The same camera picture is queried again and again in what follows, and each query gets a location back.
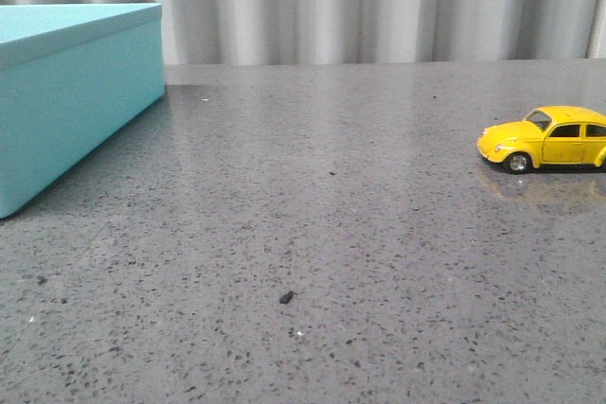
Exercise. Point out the light blue storage box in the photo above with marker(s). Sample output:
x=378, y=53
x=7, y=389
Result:
x=71, y=76

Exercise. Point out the yellow toy beetle car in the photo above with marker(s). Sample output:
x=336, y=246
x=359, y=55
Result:
x=548, y=136

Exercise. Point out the small black debris chip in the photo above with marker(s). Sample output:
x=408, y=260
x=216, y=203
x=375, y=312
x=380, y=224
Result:
x=286, y=297

